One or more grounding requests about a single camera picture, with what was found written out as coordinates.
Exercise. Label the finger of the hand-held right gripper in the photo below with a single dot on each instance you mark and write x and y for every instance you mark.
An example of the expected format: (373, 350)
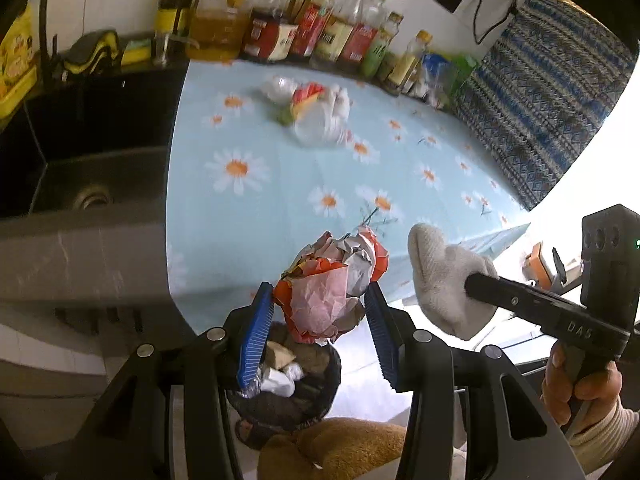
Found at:
(505, 295)

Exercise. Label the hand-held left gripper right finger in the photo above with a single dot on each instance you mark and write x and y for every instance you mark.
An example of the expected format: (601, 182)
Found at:
(382, 330)

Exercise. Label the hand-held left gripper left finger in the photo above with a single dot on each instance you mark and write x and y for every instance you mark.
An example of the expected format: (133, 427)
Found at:
(257, 330)

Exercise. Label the white cloth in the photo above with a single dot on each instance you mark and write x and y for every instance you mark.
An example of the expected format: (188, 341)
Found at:
(440, 280)

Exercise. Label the red white wrapper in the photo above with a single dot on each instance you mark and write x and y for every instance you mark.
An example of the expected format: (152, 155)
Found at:
(325, 295)

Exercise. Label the black lined waste bin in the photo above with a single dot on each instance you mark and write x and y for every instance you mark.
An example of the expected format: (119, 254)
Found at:
(310, 400)

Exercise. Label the white plastic bag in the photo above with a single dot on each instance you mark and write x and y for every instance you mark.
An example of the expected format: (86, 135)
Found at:
(325, 122)

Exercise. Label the colourful snack wrapper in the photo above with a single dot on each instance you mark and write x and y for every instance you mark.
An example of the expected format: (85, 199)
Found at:
(306, 101)

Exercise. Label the white plastic wrap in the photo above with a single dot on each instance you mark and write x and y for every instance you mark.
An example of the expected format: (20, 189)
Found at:
(280, 88)

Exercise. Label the cream sleeved right forearm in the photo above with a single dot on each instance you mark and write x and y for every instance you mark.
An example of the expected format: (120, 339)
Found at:
(610, 437)

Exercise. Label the person's right hand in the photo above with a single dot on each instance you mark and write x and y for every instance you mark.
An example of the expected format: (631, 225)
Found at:
(600, 402)

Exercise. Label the orange object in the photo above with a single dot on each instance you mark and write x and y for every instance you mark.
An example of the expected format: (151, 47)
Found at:
(537, 262)

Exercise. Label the person's foot in slipper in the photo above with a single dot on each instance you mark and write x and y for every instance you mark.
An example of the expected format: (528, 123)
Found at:
(250, 432)

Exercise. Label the yellow fleece pants leg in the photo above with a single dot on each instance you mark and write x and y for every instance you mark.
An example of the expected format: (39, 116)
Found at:
(345, 450)

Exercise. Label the daisy print tablecloth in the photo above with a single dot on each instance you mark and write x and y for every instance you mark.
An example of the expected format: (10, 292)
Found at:
(280, 185)

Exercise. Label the blue patterned cloth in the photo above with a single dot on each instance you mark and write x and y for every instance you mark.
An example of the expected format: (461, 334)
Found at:
(545, 90)

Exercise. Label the metal sink drain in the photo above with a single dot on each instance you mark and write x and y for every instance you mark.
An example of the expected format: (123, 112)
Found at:
(92, 196)

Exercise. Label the green seasoning bag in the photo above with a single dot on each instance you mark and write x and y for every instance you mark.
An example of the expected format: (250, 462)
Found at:
(464, 72)

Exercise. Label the blue white seasoning bag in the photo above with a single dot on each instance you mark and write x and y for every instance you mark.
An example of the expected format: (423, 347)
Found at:
(434, 75)

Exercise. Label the small yellow cap oil bottle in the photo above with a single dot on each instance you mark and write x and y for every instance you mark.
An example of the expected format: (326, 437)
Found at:
(405, 67)

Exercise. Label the black kitchen sink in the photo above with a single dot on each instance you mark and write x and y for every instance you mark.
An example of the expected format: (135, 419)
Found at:
(90, 135)

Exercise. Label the green seasoning oil bottle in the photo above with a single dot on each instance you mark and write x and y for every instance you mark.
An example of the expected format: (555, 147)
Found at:
(376, 52)

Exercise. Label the clear bottle red label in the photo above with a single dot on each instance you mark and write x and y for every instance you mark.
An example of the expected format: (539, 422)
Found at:
(359, 42)

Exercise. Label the clear bottle yellow cap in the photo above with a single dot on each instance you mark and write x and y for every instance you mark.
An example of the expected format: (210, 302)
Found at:
(332, 40)

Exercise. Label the dark soy sauce jug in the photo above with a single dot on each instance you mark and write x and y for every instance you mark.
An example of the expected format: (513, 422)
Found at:
(267, 35)

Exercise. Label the yellow green sponge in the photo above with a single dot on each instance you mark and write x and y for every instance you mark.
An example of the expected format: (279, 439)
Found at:
(137, 49)

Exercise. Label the clear cooking oil jug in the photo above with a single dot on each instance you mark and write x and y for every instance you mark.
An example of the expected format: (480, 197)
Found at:
(217, 25)

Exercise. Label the black cap vinegar bottle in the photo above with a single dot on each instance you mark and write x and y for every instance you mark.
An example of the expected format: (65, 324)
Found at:
(310, 25)

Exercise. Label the yellow black cleaning rag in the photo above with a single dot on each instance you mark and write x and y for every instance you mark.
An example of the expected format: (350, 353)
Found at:
(90, 52)

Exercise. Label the yellow dish soap bottle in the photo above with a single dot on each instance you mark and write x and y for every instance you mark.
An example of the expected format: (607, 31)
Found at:
(17, 60)

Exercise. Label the black faucet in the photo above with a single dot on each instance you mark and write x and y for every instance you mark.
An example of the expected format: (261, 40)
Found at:
(45, 35)

